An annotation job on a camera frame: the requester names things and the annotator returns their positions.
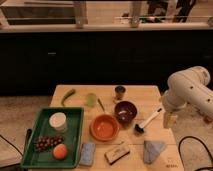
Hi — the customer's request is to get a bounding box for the green plastic tray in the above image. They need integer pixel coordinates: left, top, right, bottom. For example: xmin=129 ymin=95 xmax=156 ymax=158
xmin=21 ymin=107 xmax=84 ymax=169

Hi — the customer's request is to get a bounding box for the white round container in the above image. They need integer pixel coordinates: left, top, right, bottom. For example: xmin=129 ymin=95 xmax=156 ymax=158
xmin=49 ymin=112 xmax=67 ymax=132

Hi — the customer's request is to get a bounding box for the light green cup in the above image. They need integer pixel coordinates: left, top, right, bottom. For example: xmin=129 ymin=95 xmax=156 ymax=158
xmin=86 ymin=93 xmax=97 ymax=107

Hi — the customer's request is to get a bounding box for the bunch of dark grapes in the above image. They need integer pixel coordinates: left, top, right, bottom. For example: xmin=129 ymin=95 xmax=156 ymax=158
xmin=34 ymin=136 xmax=64 ymax=152

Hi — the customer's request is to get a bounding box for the grey-blue towel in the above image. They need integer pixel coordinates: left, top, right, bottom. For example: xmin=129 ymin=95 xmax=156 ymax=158
xmin=143 ymin=140 xmax=167 ymax=164

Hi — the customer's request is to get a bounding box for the black cable right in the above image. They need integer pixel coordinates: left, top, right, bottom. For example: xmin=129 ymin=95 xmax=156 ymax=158
xmin=178 ymin=135 xmax=213 ymax=171

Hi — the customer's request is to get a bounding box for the wooden handled spoon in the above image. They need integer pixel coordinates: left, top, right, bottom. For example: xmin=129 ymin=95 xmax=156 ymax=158
xmin=97 ymin=98 xmax=106 ymax=113

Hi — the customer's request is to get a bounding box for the small metal cup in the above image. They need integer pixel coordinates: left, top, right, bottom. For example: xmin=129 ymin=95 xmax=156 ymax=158
xmin=115 ymin=85 xmax=126 ymax=100

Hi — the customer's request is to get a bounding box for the blue sponge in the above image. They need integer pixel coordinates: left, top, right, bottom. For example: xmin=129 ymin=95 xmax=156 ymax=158
xmin=79 ymin=143 xmax=96 ymax=166

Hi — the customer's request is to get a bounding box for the wooden block eraser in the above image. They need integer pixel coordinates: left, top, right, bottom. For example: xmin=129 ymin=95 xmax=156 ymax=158
xmin=104 ymin=143 xmax=130 ymax=165

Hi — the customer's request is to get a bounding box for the orange bowl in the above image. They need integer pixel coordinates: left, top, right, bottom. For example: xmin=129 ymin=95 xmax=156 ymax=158
xmin=90 ymin=114 xmax=120 ymax=141

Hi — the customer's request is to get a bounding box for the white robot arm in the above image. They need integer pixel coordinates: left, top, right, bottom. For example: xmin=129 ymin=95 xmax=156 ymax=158
xmin=162 ymin=66 xmax=213 ymax=128

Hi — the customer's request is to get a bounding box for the green chili pepper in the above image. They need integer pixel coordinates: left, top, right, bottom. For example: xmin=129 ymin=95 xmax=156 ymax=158
xmin=61 ymin=89 xmax=76 ymax=107

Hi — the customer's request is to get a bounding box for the orange fruit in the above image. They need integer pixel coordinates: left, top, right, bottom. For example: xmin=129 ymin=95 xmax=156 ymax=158
xmin=53 ymin=144 xmax=68 ymax=160

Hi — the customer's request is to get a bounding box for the purple bowl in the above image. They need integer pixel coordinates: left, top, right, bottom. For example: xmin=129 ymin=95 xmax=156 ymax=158
xmin=114 ymin=101 xmax=137 ymax=124

